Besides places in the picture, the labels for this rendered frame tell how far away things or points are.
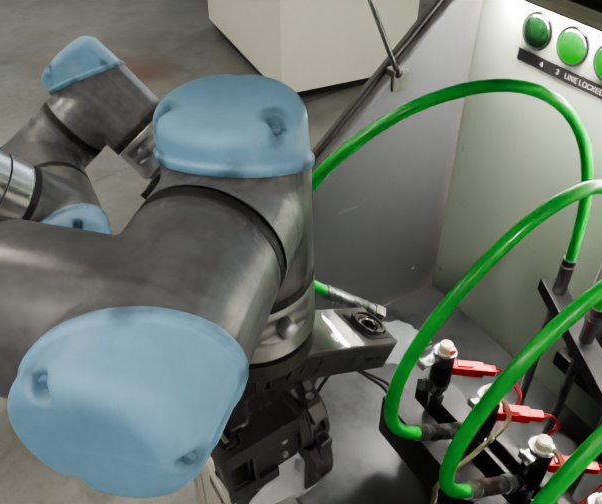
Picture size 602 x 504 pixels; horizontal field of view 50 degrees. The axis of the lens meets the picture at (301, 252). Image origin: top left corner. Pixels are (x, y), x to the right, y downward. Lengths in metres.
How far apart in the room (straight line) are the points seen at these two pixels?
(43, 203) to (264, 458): 0.30
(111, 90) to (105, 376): 0.51
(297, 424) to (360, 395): 0.68
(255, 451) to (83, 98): 0.42
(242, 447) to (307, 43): 3.32
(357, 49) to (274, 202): 3.54
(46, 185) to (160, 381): 0.41
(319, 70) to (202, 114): 3.46
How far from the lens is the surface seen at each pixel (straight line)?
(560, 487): 0.58
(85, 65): 0.71
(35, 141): 0.72
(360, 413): 1.09
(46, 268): 0.26
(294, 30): 3.60
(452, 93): 0.69
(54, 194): 0.61
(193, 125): 0.29
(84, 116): 0.71
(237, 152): 0.28
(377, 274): 1.19
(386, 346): 0.48
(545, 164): 1.01
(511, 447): 0.89
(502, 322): 1.20
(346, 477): 1.02
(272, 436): 0.43
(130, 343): 0.22
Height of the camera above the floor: 1.71
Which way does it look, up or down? 40 degrees down
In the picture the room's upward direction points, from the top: straight up
